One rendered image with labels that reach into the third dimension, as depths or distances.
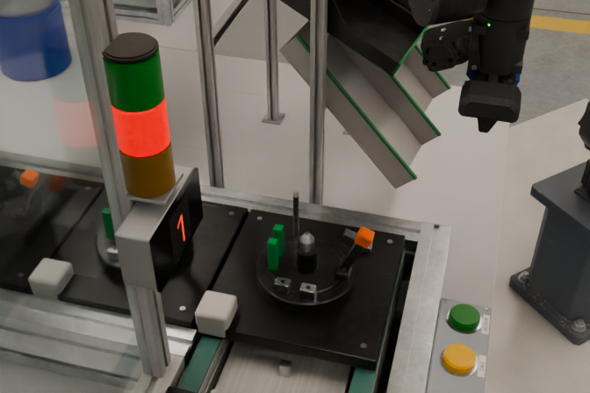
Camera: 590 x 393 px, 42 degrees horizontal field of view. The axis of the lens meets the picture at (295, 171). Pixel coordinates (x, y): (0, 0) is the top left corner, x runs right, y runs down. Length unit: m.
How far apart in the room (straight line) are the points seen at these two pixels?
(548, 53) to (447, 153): 2.29
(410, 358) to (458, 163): 0.56
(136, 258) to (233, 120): 0.84
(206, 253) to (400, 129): 0.39
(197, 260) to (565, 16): 3.25
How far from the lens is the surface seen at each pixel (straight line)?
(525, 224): 1.38
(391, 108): 1.28
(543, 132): 1.62
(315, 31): 1.07
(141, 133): 0.72
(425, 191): 1.41
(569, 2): 4.30
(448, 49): 0.84
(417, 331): 1.04
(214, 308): 1.02
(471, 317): 1.05
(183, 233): 0.82
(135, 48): 0.69
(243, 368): 1.04
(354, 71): 1.25
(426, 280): 1.11
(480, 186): 1.44
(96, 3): 0.68
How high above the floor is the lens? 1.74
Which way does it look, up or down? 38 degrees down
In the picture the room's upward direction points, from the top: straight up
